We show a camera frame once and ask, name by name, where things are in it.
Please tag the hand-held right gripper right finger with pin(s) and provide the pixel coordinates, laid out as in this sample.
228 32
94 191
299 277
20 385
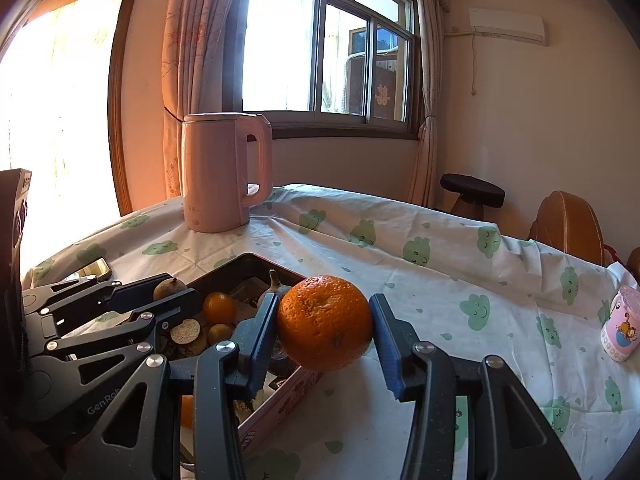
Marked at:
392 355

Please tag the dark round stool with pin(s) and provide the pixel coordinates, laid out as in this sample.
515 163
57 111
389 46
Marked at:
472 187

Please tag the peach patterned curtain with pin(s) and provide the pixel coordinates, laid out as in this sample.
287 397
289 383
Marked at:
190 50

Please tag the pink electric kettle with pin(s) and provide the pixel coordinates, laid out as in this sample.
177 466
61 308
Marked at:
215 175

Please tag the brown framed window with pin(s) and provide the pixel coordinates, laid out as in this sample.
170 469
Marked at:
280 45

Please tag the dark brown mangosteen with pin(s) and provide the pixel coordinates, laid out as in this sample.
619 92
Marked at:
282 360

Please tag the pink cartoon cup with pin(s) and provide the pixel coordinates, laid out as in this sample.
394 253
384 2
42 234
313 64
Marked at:
620 325

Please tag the printed paper leaflet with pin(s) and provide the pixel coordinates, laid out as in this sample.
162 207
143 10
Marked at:
246 305

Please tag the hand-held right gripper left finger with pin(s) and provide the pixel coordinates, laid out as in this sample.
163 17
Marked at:
260 345

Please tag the small tan longan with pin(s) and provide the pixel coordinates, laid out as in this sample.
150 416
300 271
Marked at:
220 334
169 289

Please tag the beige curtain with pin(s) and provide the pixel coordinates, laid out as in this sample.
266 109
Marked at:
430 110

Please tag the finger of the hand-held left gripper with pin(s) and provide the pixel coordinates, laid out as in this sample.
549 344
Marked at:
135 292
175 307

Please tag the small orange kumquat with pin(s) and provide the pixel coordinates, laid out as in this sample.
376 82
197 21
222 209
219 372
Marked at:
186 410
219 307

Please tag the mandarin orange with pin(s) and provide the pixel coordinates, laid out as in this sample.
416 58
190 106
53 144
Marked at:
325 322

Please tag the wooden door frame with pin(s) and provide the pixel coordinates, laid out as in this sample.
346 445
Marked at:
125 110

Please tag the black smartphone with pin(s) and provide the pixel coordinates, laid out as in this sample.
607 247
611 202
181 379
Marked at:
95 266

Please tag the brown leather sofa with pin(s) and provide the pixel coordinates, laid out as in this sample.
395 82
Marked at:
635 260

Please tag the white air conditioner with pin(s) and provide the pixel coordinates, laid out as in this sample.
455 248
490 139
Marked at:
505 25

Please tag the brown chestnut with cut top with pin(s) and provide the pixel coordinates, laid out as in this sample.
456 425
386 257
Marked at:
186 332

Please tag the pink metal tin box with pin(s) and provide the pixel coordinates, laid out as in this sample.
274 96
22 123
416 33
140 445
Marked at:
285 405

